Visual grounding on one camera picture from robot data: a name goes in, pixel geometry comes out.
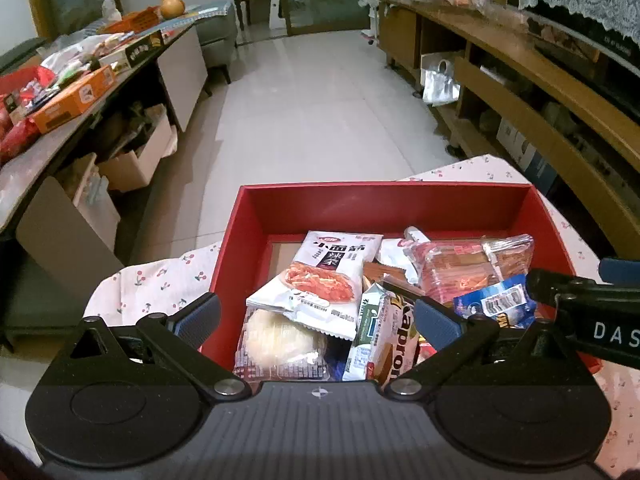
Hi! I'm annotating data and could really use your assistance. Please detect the grey side table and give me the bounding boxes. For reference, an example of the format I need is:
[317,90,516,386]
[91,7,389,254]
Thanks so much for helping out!
[0,19,209,262]

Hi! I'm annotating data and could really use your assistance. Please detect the red snack bags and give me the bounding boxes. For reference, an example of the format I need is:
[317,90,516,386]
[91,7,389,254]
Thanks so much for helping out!
[0,116,42,162]

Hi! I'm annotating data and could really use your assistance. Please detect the bread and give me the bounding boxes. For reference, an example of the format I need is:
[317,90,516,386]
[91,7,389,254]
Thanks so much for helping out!
[233,307,332,382]

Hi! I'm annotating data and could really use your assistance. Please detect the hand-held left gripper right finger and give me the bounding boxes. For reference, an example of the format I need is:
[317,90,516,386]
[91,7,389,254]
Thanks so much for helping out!
[382,296,566,402]

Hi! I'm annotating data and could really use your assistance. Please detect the orange plastic crate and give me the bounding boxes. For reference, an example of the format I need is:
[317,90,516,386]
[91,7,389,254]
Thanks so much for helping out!
[102,5,164,36]

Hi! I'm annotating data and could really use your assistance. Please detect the dark blue snack packet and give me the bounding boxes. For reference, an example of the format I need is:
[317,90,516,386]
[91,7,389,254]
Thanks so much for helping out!
[327,352,354,382]

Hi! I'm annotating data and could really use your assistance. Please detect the grey armchair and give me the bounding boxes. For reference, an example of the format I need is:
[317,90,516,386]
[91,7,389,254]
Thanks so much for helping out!
[192,2,239,84]

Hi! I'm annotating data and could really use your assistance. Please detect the white wrapper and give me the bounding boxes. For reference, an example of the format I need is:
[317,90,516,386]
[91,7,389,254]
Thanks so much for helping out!
[377,226,424,284]

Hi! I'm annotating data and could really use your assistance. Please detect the orange flat box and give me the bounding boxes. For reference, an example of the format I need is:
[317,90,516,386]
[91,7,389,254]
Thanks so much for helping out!
[29,65,118,134]

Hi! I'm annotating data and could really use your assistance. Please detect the yellow red snack packet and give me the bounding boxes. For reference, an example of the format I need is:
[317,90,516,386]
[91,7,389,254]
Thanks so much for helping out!
[416,341,442,365]

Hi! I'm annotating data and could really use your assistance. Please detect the red cardboard box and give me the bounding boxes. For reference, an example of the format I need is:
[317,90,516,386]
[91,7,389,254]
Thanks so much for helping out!
[199,182,602,377]

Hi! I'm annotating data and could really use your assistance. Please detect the blue carton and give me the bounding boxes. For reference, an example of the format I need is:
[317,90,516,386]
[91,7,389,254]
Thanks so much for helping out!
[524,149,559,197]

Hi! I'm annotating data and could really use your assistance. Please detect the white packet with red picture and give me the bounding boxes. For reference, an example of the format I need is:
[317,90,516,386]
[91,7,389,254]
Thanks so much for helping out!
[245,230,384,342]

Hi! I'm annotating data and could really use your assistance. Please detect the dark box with yellow print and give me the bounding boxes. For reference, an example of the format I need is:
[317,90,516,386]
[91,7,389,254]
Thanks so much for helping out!
[124,29,164,69]

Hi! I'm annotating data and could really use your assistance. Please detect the white green wafer packet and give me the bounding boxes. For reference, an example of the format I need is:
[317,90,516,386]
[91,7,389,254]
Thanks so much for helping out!
[342,282,427,384]

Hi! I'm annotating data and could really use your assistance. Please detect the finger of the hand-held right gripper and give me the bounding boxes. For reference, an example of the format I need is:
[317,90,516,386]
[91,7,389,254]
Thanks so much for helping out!
[599,257,640,289]
[527,268,640,312]

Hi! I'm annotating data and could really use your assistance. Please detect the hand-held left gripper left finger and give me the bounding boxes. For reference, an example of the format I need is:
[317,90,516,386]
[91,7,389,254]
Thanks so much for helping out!
[69,292,252,402]

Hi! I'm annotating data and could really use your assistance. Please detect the wooden media bench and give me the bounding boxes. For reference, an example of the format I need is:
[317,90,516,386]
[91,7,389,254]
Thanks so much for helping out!
[374,0,640,262]

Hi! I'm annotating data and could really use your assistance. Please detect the white plastic bag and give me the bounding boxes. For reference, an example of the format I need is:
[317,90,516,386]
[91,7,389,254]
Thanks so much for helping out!
[421,54,462,107]

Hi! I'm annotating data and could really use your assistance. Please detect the black television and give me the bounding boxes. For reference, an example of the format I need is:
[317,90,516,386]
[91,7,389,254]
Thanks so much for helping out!
[517,4,640,127]

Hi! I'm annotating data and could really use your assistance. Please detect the red plastic basket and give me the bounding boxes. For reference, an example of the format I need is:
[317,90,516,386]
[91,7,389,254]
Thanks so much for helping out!
[0,65,57,112]

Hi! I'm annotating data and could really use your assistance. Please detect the white plastic bags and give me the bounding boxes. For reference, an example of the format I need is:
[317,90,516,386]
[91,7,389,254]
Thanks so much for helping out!
[39,31,127,69]

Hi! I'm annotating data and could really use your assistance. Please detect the clear packet of red strips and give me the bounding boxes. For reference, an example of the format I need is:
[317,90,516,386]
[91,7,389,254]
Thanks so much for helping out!
[404,234,537,307]

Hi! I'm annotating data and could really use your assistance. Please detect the white carton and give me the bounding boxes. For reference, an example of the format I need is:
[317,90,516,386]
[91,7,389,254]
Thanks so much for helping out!
[496,117,532,172]

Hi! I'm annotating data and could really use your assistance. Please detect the tall white cardboard box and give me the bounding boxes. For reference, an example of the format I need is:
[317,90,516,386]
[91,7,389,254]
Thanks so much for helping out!
[54,152,122,242]

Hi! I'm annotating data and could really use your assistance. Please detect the blue white snack packet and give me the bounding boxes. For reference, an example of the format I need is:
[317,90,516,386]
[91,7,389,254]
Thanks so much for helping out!
[452,280,539,329]

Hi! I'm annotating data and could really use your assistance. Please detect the open white cardboard box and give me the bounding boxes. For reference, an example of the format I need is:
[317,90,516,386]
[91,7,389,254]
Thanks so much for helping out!
[97,104,179,192]

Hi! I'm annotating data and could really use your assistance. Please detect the checked cloth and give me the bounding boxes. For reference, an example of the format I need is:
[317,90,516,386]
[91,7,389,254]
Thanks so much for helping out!
[162,0,234,24]

